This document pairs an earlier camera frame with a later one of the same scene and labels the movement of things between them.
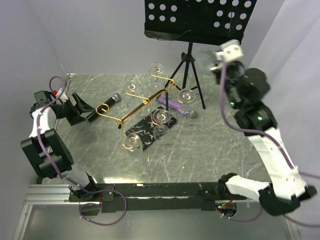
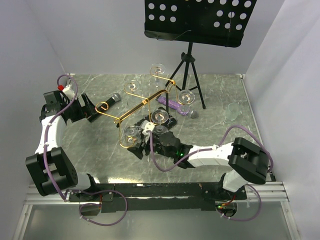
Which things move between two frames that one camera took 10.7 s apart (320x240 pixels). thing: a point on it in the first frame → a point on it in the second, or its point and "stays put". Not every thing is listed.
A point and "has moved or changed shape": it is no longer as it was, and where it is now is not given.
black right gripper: [229, 67] → [137, 151]
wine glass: [132, 87] stays put
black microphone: [116, 97] stays put
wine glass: [205, 58] has moved or changed shape
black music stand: [201, 21] stays put
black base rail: [155, 197] stays put
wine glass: [185, 97] stays put
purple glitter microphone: [178, 107] stays put
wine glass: [133, 145] has moved or changed shape
